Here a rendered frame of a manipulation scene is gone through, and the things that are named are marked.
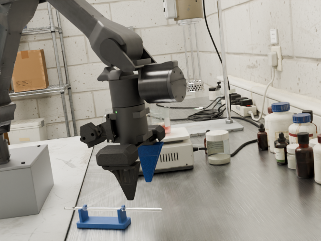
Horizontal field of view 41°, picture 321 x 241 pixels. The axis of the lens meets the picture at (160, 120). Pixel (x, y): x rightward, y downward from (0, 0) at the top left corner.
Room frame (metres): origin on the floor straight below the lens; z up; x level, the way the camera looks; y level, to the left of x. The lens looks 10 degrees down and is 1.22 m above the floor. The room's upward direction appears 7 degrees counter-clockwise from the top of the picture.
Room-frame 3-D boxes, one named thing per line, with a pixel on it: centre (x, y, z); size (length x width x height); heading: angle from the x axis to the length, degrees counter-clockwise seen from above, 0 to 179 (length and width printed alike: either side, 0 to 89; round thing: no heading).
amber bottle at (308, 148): (0.92, -0.30, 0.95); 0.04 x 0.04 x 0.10
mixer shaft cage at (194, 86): (1.54, -0.14, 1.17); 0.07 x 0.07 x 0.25
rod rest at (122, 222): (0.77, 0.13, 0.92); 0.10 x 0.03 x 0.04; 71
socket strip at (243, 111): (1.87, -0.34, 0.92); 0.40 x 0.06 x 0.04; 4
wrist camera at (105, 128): (0.76, 0.11, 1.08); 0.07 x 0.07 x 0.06; 71
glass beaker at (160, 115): (1.11, 0.00, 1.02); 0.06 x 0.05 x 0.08; 70
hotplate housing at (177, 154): (1.12, 0.02, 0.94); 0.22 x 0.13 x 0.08; 92
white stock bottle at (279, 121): (1.14, -0.32, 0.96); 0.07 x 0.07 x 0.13
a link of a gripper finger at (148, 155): (0.80, 0.03, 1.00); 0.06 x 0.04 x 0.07; 71
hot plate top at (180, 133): (1.12, -0.01, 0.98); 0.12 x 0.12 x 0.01; 2
